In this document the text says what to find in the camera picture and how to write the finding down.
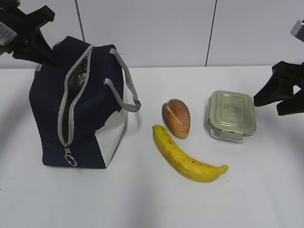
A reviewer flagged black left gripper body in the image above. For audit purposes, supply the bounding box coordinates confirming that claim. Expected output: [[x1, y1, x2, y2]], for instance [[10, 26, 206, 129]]
[[0, 0, 55, 54]]

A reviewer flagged glass container with green lid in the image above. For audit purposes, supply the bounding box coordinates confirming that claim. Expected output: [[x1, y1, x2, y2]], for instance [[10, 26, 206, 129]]
[[206, 90, 257, 143]]

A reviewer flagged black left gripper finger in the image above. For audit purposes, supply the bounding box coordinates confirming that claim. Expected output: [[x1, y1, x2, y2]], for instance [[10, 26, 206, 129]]
[[12, 30, 60, 66]]

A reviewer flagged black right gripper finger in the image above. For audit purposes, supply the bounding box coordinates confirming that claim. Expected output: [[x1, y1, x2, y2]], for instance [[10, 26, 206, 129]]
[[254, 61, 304, 107], [276, 89, 304, 116]]

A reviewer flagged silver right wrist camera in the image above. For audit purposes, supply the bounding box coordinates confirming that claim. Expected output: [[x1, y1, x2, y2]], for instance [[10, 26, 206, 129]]
[[290, 20, 304, 42]]

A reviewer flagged yellow banana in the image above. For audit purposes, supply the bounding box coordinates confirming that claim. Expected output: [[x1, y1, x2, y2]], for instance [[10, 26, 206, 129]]
[[152, 124, 228, 182]]

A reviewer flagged brown bread roll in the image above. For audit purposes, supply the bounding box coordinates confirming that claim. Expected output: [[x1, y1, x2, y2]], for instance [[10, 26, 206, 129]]
[[162, 99, 190, 139]]

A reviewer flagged navy and white lunch bag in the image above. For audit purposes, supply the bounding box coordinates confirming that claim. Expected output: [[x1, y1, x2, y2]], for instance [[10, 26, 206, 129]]
[[29, 36, 141, 169]]

